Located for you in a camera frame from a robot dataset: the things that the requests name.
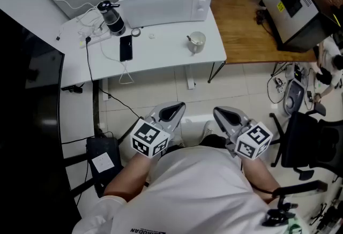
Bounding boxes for metal spoon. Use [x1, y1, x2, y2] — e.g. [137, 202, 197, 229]
[187, 35, 202, 46]

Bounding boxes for person's left white sneaker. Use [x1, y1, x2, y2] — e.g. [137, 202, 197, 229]
[173, 125, 186, 148]

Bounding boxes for black smartphone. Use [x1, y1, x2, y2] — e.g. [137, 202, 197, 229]
[119, 35, 134, 63]

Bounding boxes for person's black trousers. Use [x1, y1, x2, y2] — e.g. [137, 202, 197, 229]
[166, 133, 228, 153]

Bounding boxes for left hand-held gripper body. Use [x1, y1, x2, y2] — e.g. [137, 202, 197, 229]
[130, 116, 175, 160]

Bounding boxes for large black monitor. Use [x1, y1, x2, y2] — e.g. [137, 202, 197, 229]
[0, 9, 83, 234]

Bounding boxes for black power cable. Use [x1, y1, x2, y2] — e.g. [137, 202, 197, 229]
[85, 36, 143, 121]

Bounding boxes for black blender bottle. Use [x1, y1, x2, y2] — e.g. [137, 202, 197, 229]
[96, 0, 126, 37]

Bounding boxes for white power strip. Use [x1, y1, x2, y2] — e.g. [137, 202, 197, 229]
[76, 6, 105, 38]
[79, 32, 112, 49]

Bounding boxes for person's left forearm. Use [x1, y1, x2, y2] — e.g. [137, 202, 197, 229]
[103, 151, 161, 203]

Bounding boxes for black box white label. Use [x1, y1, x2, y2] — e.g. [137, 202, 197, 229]
[86, 137, 124, 198]

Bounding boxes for thin white wall cable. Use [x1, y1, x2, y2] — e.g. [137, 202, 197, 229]
[47, 0, 99, 11]

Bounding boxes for person's white sneaker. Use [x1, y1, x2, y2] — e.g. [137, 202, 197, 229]
[173, 125, 186, 148]
[202, 120, 215, 139]

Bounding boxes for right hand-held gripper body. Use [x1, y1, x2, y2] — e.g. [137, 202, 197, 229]
[226, 119, 273, 161]

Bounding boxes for person's right forearm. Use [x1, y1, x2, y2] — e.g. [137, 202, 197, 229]
[240, 156, 282, 203]

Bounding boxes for white charger cable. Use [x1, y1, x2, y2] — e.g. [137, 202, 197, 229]
[99, 40, 135, 86]

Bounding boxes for grey floor device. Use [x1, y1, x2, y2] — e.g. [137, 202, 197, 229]
[283, 80, 309, 116]

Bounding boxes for black computer monitor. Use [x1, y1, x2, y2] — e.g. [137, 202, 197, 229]
[261, 0, 341, 53]

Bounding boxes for black office chair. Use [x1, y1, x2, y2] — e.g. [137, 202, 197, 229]
[269, 103, 343, 191]

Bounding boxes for black desk controller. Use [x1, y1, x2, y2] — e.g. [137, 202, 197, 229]
[61, 82, 84, 94]

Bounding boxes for person's white shirt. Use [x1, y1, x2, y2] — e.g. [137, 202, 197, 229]
[71, 144, 309, 234]

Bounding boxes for white mug with spoon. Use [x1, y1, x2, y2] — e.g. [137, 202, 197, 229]
[187, 31, 206, 54]

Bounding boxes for bunch of black cables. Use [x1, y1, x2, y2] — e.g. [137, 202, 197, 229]
[256, 7, 272, 33]

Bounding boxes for person's right white sneaker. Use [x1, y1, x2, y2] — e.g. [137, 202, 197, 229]
[202, 120, 215, 139]

